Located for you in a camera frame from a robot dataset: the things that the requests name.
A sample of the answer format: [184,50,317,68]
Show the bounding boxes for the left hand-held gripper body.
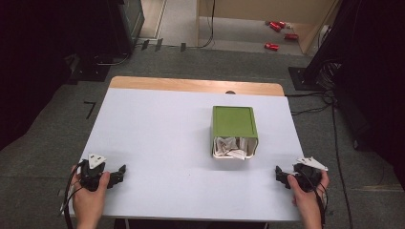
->
[78,153,111,193]

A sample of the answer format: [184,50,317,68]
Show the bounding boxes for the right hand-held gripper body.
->
[292,156,330,194]

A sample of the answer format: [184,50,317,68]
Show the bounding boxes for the person's right hand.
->
[287,169,330,208]

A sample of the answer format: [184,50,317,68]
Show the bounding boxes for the person's left hand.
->
[70,163,112,221]

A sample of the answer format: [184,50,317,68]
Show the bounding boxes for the white table mat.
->
[68,87,304,222]

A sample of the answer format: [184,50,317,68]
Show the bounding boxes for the green trash bin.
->
[210,105,260,161]

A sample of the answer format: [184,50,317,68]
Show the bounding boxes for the dark curtain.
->
[313,0,405,192]

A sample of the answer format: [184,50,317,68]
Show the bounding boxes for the black monitor cabinet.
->
[106,0,146,55]

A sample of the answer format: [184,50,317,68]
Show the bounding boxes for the light wooden partition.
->
[195,0,340,55]

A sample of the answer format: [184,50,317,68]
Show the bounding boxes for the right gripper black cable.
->
[302,171,329,229]

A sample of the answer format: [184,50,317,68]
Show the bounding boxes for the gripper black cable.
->
[302,171,329,229]
[62,159,88,229]

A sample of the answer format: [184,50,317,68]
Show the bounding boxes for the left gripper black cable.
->
[62,159,88,229]

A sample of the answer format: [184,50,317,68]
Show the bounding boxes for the black floor cables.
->
[284,61,355,229]

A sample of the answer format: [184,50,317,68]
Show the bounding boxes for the black stand base plate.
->
[288,66,327,92]

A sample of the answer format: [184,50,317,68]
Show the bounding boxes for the black hanging cable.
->
[186,0,217,50]

